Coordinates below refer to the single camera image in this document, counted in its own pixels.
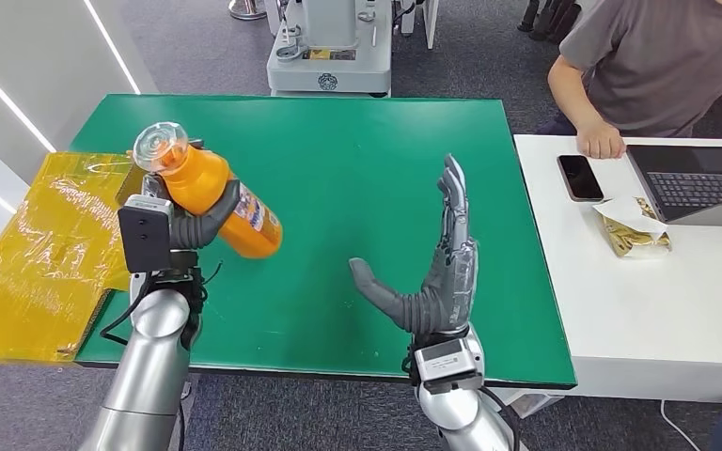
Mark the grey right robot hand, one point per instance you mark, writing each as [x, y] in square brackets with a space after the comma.
[442, 299]

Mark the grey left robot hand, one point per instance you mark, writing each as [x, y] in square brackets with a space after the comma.
[202, 230]

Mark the orange plastic bottle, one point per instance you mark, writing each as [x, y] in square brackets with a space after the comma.
[196, 177]

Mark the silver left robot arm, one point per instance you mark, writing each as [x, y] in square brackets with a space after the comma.
[149, 361]

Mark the person's forearm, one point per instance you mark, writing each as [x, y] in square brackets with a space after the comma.
[576, 102]

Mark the white table leg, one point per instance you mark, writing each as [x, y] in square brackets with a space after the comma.
[186, 391]
[535, 403]

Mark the green table mat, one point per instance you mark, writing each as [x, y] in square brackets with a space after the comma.
[348, 187]

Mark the yellow taped cardboard box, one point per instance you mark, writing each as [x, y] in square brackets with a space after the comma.
[37, 267]

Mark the black smartphone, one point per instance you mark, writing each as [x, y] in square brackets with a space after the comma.
[580, 178]

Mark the gold snack bag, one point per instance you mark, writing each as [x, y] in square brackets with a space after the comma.
[632, 233]

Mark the white grey machine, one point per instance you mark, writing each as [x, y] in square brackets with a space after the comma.
[330, 68]

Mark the white desk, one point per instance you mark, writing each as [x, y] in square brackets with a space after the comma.
[647, 323]

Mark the person's hand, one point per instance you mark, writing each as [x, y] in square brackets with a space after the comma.
[601, 142]

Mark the chrome stand base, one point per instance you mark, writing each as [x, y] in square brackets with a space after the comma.
[247, 9]

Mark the grey laptop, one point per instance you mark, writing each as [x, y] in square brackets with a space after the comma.
[697, 187]

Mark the black stand legs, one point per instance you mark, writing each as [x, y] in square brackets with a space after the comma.
[548, 22]

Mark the person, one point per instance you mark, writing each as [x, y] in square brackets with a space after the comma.
[666, 62]

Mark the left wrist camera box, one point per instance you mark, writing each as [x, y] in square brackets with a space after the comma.
[143, 236]

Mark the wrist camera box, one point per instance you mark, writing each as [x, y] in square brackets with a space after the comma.
[143, 236]
[448, 364]

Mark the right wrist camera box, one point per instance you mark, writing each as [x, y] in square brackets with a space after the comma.
[448, 364]

